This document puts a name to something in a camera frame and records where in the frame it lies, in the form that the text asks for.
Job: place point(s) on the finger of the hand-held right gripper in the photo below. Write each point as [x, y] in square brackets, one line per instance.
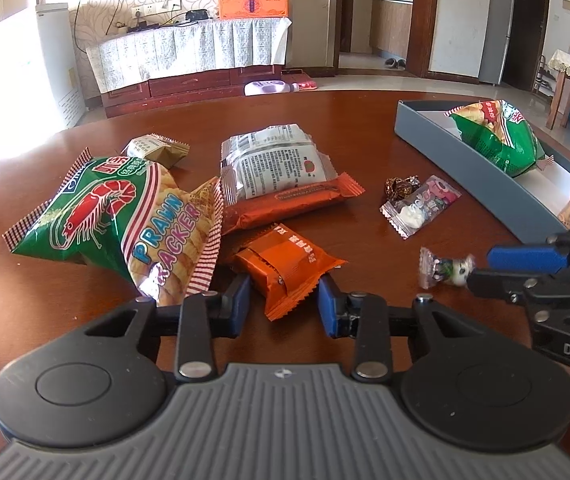
[495, 282]
[525, 257]

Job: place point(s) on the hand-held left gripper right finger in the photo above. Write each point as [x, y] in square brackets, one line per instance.
[329, 310]

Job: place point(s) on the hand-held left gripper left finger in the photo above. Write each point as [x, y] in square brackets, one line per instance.
[237, 307]

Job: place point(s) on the small clear candy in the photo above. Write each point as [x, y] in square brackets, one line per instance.
[442, 270]

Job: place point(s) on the small orange snack packet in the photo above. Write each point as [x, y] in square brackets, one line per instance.
[285, 265]

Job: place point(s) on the clear pink candy packet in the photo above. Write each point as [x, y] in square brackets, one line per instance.
[425, 205]

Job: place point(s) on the long orange wafer packet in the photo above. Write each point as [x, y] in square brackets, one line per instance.
[300, 202]

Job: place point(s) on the grey rectangular tray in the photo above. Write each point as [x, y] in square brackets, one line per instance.
[445, 145]

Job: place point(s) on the silver white snack packet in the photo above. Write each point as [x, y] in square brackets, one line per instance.
[270, 165]

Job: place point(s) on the large green prawn cracker bag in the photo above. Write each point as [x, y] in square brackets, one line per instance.
[115, 220]

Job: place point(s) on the brown wrapped candy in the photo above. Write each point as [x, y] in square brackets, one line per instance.
[401, 187]

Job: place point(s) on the small olive snack packet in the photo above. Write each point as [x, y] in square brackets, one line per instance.
[152, 152]

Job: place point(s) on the purple detergent bottle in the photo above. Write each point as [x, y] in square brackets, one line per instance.
[267, 88]

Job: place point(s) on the dark wooden television cabinet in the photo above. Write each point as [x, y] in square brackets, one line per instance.
[190, 90]

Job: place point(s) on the red slippers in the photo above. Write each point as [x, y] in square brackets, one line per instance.
[307, 85]

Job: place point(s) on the pair of dark shoes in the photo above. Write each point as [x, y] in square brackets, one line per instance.
[395, 63]

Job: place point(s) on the white lace cloth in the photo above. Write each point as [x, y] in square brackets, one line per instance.
[190, 50]

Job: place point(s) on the wooden kitchen counter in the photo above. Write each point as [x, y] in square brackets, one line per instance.
[392, 27]

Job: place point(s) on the small black device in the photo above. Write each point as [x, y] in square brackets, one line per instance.
[197, 16]

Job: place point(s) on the black set-top box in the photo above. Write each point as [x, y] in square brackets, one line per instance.
[142, 27]

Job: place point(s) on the white wall socket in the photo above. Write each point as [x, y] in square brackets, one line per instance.
[171, 5]
[142, 11]

